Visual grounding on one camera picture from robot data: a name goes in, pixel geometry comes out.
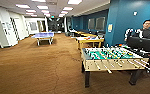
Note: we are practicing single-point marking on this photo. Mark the green foosball table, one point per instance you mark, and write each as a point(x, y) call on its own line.
point(114, 55)

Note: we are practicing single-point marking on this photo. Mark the yellow paper wall sign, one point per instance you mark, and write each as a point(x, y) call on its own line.
point(110, 28)

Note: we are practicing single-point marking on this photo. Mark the interior glass window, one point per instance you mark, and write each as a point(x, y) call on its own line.
point(91, 23)
point(101, 23)

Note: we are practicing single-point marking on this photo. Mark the blue ping-pong table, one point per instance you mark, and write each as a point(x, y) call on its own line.
point(44, 35)

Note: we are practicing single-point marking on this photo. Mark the person in dark shirt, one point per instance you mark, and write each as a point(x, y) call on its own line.
point(144, 31)

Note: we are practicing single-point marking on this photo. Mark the ceiling light panel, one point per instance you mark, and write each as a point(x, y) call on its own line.
point(42, 7)
point(31, 11)
point(45, 11)
point(23, 6)
point(74, 2)
point(67, 8)

